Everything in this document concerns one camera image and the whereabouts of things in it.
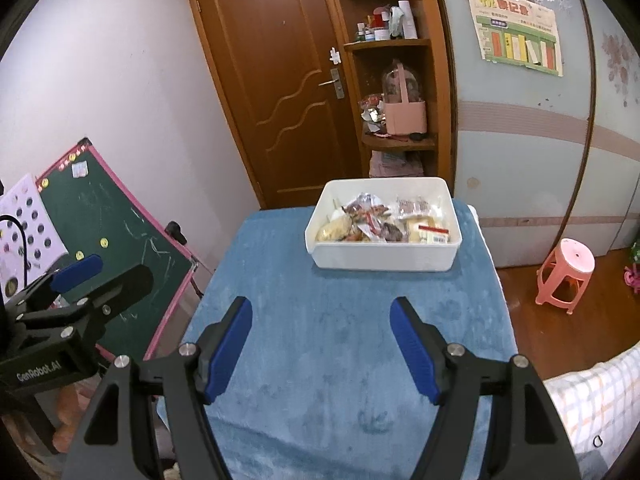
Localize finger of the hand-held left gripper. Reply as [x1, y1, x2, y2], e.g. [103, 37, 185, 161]
[17, 265, 153, 343]
[0, 254, 103, 326]

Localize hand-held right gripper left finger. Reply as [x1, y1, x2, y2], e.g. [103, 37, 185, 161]
[60, 296, 253, 480]

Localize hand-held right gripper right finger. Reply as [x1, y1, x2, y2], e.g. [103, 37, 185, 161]
[389, 296, 583, 480]

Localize white plastic bin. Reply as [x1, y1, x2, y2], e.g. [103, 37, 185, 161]
[305, 177, 462, 272]

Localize clear packet of pale pastries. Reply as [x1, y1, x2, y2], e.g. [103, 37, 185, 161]
[405, 217, 446, 245]

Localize white dotted board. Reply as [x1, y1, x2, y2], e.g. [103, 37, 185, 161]
[0, 174, 70, 306]

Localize blue table cloth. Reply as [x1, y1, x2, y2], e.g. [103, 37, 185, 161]
[157, 205, 518, 480]

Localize pink plastic stool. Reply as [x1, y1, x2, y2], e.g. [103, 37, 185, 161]
[536, 238, 596, 315]

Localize folded pink cloth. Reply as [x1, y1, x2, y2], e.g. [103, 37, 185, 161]
[370, 152, 426, 178]

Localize checkered bed sheet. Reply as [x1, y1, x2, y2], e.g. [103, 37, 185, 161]
[542, 345, 640, 480]

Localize flowered sliding wardrobe doors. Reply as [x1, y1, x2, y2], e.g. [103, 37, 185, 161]
[440, 0, 640, 271]

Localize pink basket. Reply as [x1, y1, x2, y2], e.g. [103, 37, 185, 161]
[382, 65, 427, 133]

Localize pile of foil wrappers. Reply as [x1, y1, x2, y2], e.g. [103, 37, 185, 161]
[359, 95, 386, 128]

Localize brown wooden door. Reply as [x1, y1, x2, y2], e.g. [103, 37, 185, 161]
[192, 0, 361, 211]

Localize wooden corner shelf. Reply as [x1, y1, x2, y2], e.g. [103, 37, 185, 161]
[325, 0, 453, 196]

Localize group of bottles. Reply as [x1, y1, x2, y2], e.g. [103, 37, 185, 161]
[356, 0, 418, 43]

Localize black cable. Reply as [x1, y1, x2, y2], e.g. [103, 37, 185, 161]
[0, 215, 28, 301]

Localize green chalkboard with pink frame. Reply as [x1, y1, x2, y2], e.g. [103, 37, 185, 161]
[35, 137, 201, 361]

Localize metal door handle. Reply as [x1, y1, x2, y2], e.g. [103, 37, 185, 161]
[318, 69, 345, 100]

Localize wall poster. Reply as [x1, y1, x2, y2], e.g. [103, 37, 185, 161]
[462, 0, 564, 77]

